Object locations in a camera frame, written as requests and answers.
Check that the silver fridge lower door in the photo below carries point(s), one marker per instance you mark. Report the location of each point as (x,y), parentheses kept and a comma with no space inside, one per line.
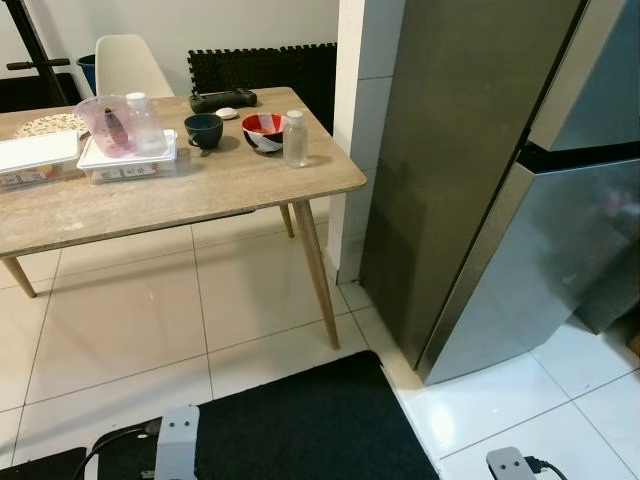
(540,260)

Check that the silver fridge door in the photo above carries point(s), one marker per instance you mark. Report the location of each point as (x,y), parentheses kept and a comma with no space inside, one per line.
(540,260)
(600,80)

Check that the silver fridge upper door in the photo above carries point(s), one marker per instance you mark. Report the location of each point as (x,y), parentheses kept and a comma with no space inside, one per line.
(600,80)

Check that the silver two-door fridge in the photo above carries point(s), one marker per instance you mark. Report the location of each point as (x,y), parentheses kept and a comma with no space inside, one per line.
(450,150)

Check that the slim clear white-capped bottle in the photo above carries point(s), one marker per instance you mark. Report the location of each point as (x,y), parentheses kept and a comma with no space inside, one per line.
(296,145)

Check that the black foam puzzle mat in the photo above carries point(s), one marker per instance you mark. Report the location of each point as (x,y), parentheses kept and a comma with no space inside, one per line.
(290,70)

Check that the black floor mat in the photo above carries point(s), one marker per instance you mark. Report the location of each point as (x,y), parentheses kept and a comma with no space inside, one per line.
(300,430)

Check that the red white black bowl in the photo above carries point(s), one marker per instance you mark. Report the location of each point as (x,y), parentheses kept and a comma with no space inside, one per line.
(262,130)

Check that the wooden dining table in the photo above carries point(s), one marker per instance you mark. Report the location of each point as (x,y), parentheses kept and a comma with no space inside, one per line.
(230,180)

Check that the small white oval object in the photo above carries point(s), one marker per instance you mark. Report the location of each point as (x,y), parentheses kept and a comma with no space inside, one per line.
(227,113)

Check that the black handheld controller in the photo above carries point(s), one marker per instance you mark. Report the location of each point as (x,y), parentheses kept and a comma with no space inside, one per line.
(222,99)

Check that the dark blue mug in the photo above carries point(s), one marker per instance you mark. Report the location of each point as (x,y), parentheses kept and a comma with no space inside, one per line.
(203,130)

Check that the wide clear white-capped bottle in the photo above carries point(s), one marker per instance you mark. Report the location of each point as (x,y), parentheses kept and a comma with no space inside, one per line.
(150,130)

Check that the white lidded plastic container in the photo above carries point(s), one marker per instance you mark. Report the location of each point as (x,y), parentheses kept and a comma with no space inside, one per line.
(130,170)
(35,155)

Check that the white plastic chair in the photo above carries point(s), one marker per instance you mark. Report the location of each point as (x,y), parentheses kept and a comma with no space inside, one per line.
(130,65)

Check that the pink clear measuring jug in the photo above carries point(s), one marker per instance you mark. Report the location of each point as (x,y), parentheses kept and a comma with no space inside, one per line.
(110,130)

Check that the blue bucket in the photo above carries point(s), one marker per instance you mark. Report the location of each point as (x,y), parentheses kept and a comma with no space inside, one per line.
(87,72)

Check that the round woven placemat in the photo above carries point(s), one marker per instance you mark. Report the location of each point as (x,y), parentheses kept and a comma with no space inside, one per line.
(50,124)

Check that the black exercise machine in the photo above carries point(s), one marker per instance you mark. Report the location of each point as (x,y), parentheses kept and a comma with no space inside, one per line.
(40,92)

